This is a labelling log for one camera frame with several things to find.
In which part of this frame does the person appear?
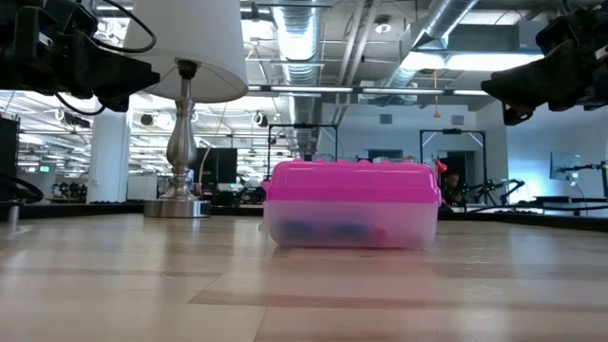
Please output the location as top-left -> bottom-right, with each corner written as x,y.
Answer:
440,171 -> 469,209

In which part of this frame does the silver table post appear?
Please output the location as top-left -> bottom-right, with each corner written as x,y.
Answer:
7,201 -> 23,234

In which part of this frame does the pink plastic box lid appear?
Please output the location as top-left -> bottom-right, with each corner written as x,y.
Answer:
260,159 -> 443,206

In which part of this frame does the yellow hanging cord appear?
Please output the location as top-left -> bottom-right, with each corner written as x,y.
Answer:
430,70 -> 442,120

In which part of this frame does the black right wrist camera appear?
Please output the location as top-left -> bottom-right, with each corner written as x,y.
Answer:
535,4 -> 588,56

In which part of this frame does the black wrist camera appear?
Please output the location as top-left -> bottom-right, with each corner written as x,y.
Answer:
42,0 -> 100,39
535,4 -> 588,56

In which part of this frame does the clear plastic supply box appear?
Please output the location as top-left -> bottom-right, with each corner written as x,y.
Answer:
258,199 -> 441,252

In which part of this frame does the wall monitor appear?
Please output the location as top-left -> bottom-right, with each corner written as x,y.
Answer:
549,151 -> 581,181

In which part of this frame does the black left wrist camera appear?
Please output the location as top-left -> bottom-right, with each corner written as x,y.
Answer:
42,0 -> 100,39

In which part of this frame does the white shade silver table lamp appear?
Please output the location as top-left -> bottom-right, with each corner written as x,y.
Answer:
122,0 -> 251,219

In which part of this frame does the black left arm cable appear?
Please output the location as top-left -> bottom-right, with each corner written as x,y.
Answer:
54,0 -> 158,117

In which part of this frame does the black cabinet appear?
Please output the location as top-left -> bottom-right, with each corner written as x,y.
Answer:
0,116 -> 21,203

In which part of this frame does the black background rig frame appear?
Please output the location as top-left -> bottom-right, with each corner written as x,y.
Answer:
418,127 -> 488,200
266,123 -> 339,180

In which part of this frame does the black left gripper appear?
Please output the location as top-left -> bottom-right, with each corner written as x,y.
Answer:
0,7 -> 162,114

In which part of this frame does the black aluminium rig frame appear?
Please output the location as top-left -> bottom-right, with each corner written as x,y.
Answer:
0,201 -> 608,233

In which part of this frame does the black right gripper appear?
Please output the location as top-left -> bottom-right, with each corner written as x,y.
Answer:
480,9 -> 608,127

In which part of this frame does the silver ceiling duct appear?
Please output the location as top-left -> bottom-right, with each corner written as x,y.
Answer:
379,0 -> 481,96
270,0 -> 329,156

